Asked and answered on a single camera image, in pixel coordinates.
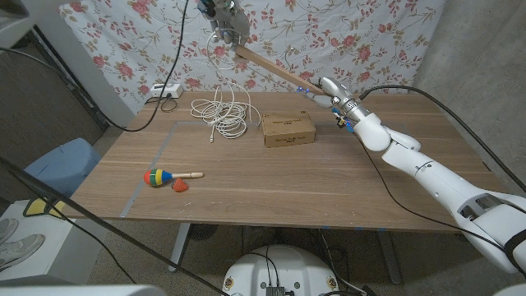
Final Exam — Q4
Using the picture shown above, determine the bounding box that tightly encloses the white Ethernet cable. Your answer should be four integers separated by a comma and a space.
190, 28, 263, 144

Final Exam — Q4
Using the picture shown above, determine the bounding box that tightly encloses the black power cord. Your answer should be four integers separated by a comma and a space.
145, 96, 178, 113

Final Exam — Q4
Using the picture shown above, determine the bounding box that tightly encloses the yellow black foot pedal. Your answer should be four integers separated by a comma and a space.
23, 196, 50, 218
48, 197, 70, 220

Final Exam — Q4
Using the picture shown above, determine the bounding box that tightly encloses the grey sneaker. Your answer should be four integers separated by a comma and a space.
0, 233, 45, 271
0, 217, 20, 244

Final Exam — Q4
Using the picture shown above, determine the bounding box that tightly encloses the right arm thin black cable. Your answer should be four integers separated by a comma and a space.
353, 131, 526, 280

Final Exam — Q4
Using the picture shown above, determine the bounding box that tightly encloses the metal table leg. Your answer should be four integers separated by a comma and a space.
168, 223, 192, 272
377, 229, 402, 284

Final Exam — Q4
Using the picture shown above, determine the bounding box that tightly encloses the colourful striped wooden maraca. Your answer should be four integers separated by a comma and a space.
143, 168, 205, 188

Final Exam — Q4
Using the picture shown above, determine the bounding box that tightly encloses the right arm thick black cable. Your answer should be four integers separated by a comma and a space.
359, 85, 526, 194

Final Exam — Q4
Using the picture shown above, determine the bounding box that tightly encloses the white power strip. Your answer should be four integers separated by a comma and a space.
150, 83, 185, 99

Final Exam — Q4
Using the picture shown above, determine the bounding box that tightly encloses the white robot torso rim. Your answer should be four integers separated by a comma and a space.
0, 284, 168, 296

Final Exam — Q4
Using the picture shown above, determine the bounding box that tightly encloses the black floor cable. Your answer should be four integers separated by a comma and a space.
318, 228, 369, 296

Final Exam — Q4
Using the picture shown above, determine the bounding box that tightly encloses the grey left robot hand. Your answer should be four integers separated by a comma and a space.
196, 0, 251, 53

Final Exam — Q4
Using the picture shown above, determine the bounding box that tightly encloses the floral printed backdrop cloth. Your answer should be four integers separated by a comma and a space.
48, 0, 447, 116

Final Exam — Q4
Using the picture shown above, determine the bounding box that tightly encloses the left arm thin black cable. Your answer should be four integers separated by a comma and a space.
0, 0, 191, 284

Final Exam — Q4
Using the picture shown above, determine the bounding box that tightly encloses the brown cardboard package box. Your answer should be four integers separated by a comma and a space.
261, 109, 317, 148

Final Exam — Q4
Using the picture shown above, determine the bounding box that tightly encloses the wooden stick with metal brackets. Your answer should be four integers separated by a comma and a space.
234, 44, 328, 96

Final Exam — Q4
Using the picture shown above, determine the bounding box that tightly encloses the left arm thick black cable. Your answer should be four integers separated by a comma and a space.
0, 155, 231, 296

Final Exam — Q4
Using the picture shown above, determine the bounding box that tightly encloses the arm thick black cable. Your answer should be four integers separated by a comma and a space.
0, 155, 231, 296
359, 85, 526, 194

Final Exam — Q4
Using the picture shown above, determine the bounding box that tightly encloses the blue padded stool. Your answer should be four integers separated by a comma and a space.
24, 137, 103, 198

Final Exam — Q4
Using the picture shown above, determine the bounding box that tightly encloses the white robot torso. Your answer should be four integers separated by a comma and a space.
221, 245, 341, 296

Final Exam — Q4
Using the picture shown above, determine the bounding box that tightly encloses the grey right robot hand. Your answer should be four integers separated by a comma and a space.
307, 76, 352, 109

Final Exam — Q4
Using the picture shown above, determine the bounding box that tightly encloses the black round floor object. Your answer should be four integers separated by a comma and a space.
188, 224, 219, 242

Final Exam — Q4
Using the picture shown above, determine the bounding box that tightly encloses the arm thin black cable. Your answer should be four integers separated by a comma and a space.
0, 0, 191, 284
353, 131, 526, 280

